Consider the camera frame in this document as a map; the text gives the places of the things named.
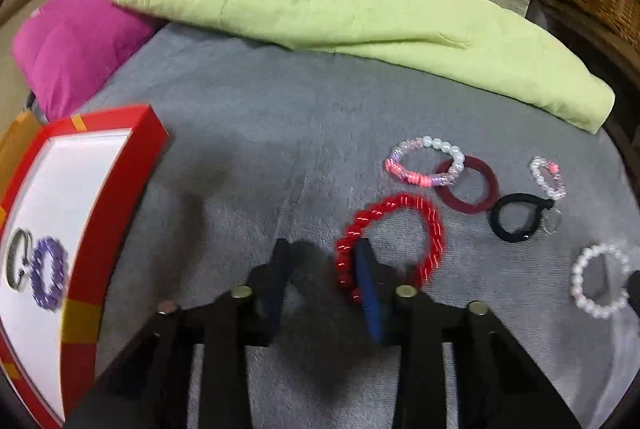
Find white bead bracelet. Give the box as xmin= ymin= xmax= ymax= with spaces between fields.
xmin=569 ymin=241 xmax=634 ymax=321

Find red bead bracelet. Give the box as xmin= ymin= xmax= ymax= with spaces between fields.
xmin=333 ymin=191 xmax=447 ymax=306

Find black hair tie with ring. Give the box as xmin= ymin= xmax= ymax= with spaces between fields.
xmin=488 ymin=191 xmax=563 ymax=245

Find small pink white bracelet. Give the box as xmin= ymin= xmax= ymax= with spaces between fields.
xmin=528 ymin=154 xmax=568 ymax=202

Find maroon hair tie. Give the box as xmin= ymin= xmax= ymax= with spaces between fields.
xmin=432 ymin=154 xmax=501 ymax=215

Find pink clear bead bracelet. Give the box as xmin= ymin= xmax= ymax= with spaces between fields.
xmin=384 ymin=135 xmax=468 ymax=188

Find purple bead bracelet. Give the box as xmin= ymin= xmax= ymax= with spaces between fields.
xmin=29 ymin=235 xmax=71 ymax=311

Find silver metal bangle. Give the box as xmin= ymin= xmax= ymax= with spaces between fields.
xmin=6 ymin=229 xmax=32 ymax=293

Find grey blanket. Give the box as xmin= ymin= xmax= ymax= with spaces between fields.
xmin=88 ymin=24 xmax=639 ymax=428

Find red box lid tray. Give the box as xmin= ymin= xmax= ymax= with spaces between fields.
xmin=1 ymin=105 xmax=168 ymax=428

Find orange cardboard box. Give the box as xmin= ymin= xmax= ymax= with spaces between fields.
xmin=0 ymin=110 xmax=42 ymax=200

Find light green folded blanket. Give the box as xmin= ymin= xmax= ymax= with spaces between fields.
xmin=109 ymin=0 xmax=615 ymax=133

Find magenta pillow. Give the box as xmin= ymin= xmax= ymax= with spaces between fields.
xmin=12 ymin=0 xmax=166 ymax=121

